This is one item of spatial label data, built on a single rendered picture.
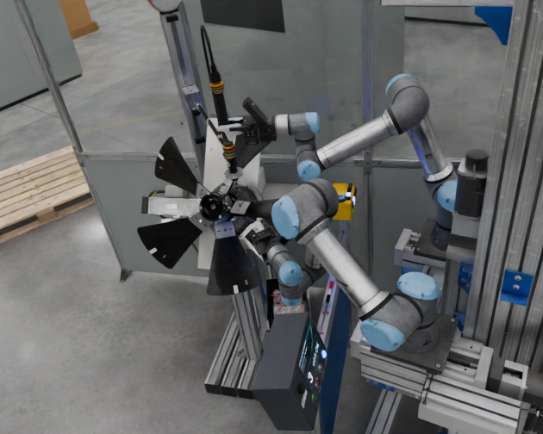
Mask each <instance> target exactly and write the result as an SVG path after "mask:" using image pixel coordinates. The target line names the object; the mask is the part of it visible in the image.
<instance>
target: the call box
mask: <svg viewBox="0 0 543 434"><path fill-rule="evenodd" d="M348 184H349V183H334V184H333V186H334V187H335V189H336V190H337V193H338V195H344V196H345V200H344V201H339V207H338V212H337V214H336V215H335V216H334V218H333V220H352V217H353V209H354V208H353V209H352V203H353V195H354V191H355V183H353V186H352V191H351V195H346V192H347V188H348ZM347 197H351V199H350V201H347V200H346V198H347Z"/></svg>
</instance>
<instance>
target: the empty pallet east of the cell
mask: <svg viewBox="0 0 543 434"><path fill-rule="evenodd" d="M89 192H90V190H89V188H88V185H87V183H86V181H85V179H84V175H83V172H82V171H81V168H80V166H79V164H78V161H77V158H76V156H75V153H74V151H73V149H72V146H68V147H65V148H62V149H60V150H58V151H55V152H51V153H48V154H46V155H44V156H41V157H38V158H35V159H32V160H29V161H28V162H25V163H22V164H19V165H16V166H13V167H11V168H8V169H6V170H2V171H0V229H2V228H4V227H6V226H10V225H12V224H14V223H16V222H18V221H21V220H25V219H27V218H28V217H31V216H33V215H36V216H37V218H38V220H37V221H34V222H32V223H30V224H27V225H26V226H22V227H20V228H17V229H15V230H13V231H11V232H7V233H5V234H4V235H1V236H0V244H2V243H3V242H5V241H8V240H10V239H13V238H15V237H18V236H20V235H22V234H24V233H27V232H29V231H30V230H33V229H35V228H36V227H39V226H43V225H45V224H47V223H49V222H52V221H54V220H57V219H60V218H62V217H65V216H67V215H69V214H72V213H75V212H77V211H78V210H81V209H83V208H87V207H89V206H90V205H93V204H95V202H94V200H93V198H92V197H91V198H90V199H87V200H85V201H82V202H80V203H77V204H75V205H73V206H70V207H69V208H65V209H63V210H60V211H59V212H55V211H54V209H53V207H55V206H58V205H60V204H62V203H65V202H68V201H70V200H72V199H74V198H77V197H79V196H81V195H85V194H87V193H89Z"/></svg>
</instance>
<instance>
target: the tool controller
mask: <svg viewBox="0 0 543 434"><path fill-rule="evenodd" d="M321 350H325V351H326V354H327V355H326V357H325V358H324V359H322V357H321ZM327 361H328V351H327V349H326V347H325V345H324V343H323V342H322V340H321V336H320V334H319V332H318V331H317V329H316V327H315V324H314V322H313V320H312V319H311V317H310V314H309V313H308V312H306V313H287V314H277V315H275V317H274V320H273V322H272V326H271V330H270V333H269V336H268V339H267V341H266V345H265V349H264V352H263V355H262V357H261V360H260V363H259V368H258V371H257V374H256V376H255V379H254V382H253V387H252V391H253V392H254V394H255V395H256V397H257V399H258V400H259V402H260V404H261V405H262V407H263V408H264V409H265V411H266V413H267V415H268V416H269V418H270V419H271V421H272V423H273V424H274V425H275V427H276V428H277V430H278V431H313V430H314V427H315V419H316V414H317V410H318V406H319V401H320V397H321V389H322V384H323V380H324V375H325V370H326V366H327ZM319 363H321V364H322V366H323V371H322V372H321V373H320V372H319V370H318V365H319ZM309 365H310V367H311V368H312V370H313V372H314V374H315V378H318V379H319V380H320V382H321V384H320V386H319V387H316V386H315V379H314V383H313V387H312V390H311V389H310V387H309V384H308V383H307V381H306V375H307V372H308V368H309ZM312 393H314V394H316V396H317V401H316V403H313V402H312Z"/></svg>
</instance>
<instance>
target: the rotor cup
mask: <svg viewBox="0 0 543 434"><path fill-rule="evenodd" d="M236 201H238V198H237V197H236V196H235V195H234V194H232V193H229V195H226V194H223V193H222V192H221V191H220V193H219V192H209V193H208V194H206V195H204V196H203V198H202V199H201V201H200V204H199V210H200V213H201V215H202V217H203V218H204V219H205V220H208V221H211V222H213V223H221V222H227V221H232V222H233V223H234V222H235V221H236V220H237V219H238V217H239V216H230V214H231V212H230V210H231V209H232V207H233V205H234V204H235V202H236ZM212 204H215V209H212V208H211V207H210V206H211V205H212ZM228 207H231V209H230V208H228ZM217 221H220V222H217Z"/></svg>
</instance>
